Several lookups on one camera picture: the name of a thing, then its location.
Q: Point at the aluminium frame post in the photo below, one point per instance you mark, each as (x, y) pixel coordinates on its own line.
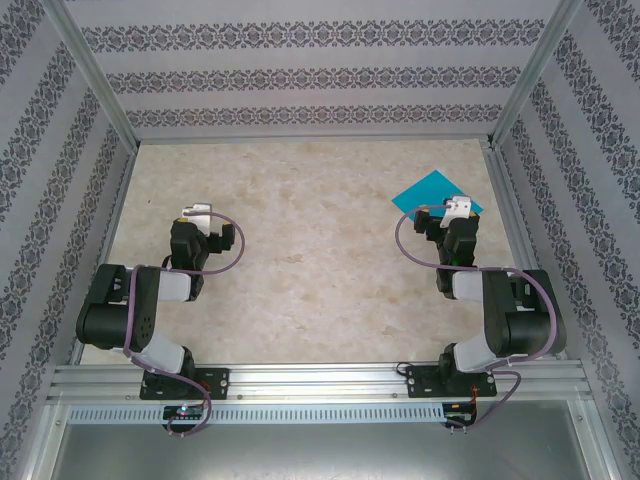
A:
(90, 65)
(535, 65)

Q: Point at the aluminium table side rail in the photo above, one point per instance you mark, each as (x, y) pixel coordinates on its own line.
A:
(525, 250)
(104, 250)

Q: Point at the aluminium mounting rail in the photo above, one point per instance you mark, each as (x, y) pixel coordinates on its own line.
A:
(320, 382)

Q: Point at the aluminium frame cross bar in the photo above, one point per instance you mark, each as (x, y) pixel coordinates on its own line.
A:
(310, 138)

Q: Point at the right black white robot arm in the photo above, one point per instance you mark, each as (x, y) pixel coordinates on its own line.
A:
(530, 320)

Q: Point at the blue square paper sheet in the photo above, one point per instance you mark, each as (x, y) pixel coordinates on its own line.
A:
(430, 190)

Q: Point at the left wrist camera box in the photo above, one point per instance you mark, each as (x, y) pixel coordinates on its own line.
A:
(202, 209)

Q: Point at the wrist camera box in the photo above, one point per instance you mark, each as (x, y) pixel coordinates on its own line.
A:
(202, 209)
(457, 207)

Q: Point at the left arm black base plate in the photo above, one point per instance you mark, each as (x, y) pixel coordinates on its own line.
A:
(217, 382)

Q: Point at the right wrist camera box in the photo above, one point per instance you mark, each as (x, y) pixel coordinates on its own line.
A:
(457, 207)

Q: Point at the grey metal sheet panel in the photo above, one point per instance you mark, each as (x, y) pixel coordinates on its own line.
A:
(320, 450)

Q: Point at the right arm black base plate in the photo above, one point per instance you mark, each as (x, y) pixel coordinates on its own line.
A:
(420, 385)

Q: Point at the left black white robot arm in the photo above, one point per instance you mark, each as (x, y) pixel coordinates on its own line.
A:
(115, 320)

